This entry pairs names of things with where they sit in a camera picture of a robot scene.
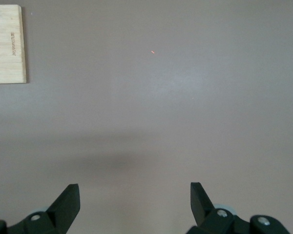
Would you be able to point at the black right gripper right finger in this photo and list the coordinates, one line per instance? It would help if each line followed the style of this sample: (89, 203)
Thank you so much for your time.
(210, 221)

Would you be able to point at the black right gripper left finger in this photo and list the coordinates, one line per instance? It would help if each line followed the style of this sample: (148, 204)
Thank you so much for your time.
(51, 219)

